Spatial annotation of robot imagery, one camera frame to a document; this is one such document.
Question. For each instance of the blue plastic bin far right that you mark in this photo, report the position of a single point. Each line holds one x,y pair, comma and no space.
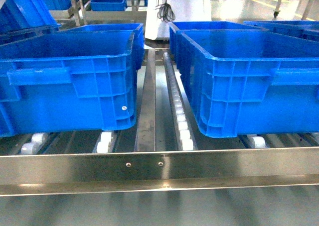
297,28

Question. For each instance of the stainless steel shelf rack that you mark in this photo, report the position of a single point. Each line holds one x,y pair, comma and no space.
128,160

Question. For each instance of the white machine column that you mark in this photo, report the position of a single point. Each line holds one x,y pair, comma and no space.
184,10

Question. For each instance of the blue plastic bin centre left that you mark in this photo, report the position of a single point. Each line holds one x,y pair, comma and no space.
68,81

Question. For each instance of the blue plastic bin far left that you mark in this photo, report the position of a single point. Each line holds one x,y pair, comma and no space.
18,15

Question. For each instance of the blue plastic bin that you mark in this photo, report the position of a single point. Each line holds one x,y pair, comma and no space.
250,82
18,15
297,28
68,81

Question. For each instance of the blue bin behind left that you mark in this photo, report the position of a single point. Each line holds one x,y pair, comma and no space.
136,28

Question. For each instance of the blue plastic bin centre right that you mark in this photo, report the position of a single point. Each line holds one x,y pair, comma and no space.
250,82

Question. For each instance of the blue bin behind right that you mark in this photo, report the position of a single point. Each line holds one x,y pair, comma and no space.
176,28

